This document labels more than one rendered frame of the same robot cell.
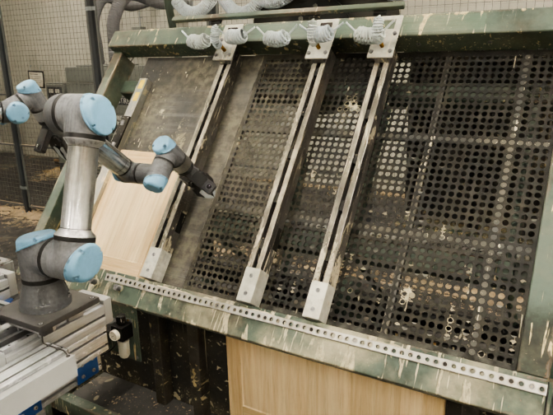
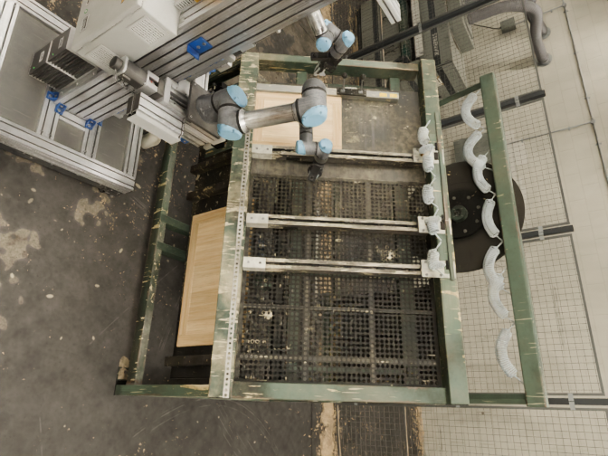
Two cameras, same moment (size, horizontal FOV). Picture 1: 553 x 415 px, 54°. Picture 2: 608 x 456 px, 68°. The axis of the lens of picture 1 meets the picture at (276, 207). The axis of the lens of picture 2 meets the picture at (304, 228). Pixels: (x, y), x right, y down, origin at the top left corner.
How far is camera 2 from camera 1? 0.86 m
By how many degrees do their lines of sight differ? 16
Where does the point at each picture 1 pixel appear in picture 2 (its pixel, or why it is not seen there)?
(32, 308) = (199, 106)
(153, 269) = (257, 152)
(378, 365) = (223, 307)
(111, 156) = not seen: hidden behind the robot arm
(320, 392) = (213, 270)
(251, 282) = (259, 220)
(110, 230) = not seen: hidden behind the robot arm
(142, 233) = (282, 134)
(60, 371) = (168, 137)
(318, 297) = (255, 264)
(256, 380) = (213, 229)
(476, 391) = (218, 362)
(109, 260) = not seen: hidden behind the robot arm
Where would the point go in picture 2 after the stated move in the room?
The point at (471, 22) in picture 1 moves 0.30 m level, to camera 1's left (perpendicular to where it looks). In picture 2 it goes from (451, 324) to (439, 270)
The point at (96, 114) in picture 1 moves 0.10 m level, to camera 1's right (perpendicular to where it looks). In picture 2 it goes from (311, 118) to (318, 139)
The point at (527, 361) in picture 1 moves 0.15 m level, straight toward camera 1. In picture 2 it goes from (239, 386) to (218, 386)
